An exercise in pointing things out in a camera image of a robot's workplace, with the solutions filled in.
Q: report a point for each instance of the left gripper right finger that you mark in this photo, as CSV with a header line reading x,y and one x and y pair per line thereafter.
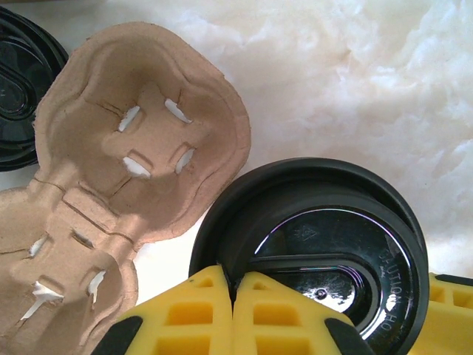
x,y
281,325

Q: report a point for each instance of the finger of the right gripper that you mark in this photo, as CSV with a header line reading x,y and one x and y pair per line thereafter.
x,y
451,318

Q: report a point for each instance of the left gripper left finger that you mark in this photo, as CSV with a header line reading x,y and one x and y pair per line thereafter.
x,y
184,321

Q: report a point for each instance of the black plastic cup lid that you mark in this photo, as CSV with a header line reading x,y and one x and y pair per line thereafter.
x,y
321,207
15,92

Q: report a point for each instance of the brown pulp cup carrier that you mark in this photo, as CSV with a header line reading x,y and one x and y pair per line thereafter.
x,y
207,122

